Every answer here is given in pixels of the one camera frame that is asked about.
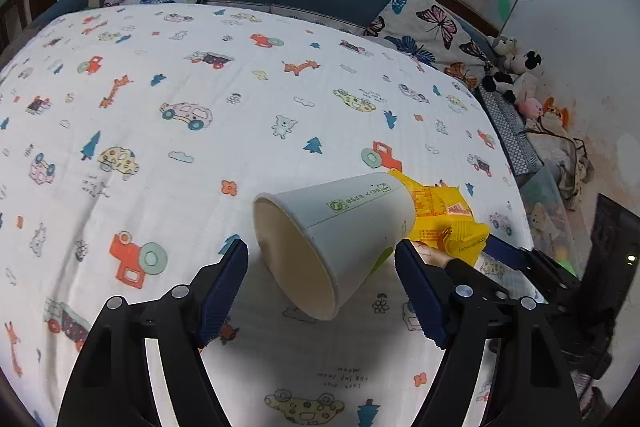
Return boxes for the black white cow plush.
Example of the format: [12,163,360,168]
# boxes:
[482,51,543,105]

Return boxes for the cartoon printed blanket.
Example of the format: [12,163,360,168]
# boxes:
[0,2,533,427]

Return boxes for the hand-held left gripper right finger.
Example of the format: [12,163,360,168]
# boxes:
[394,238,583,427]

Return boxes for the grey checkered mat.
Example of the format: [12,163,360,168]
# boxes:
[479,87,545,180]

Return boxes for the large butterfly print pillow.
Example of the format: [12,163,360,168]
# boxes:
[362,0,496,90]

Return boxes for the grey plush toy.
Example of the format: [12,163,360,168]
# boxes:
[487,34,521,58]

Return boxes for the white paper cup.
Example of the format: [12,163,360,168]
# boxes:
[252,171,417,322]

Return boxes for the clear plastic storage box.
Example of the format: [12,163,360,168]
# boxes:
[517,167,586,278]

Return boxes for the yellow snack packet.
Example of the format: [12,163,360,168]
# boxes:
[387,169,490,267]

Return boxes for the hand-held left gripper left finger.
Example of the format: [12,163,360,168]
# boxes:
[56,238,249,427]

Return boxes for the pink plush toy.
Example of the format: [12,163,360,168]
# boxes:
[517,97,546,120]

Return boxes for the orange fox plush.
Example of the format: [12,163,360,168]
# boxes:
[542,97,574,128]

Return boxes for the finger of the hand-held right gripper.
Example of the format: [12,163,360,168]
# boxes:
[482,234,583,295]

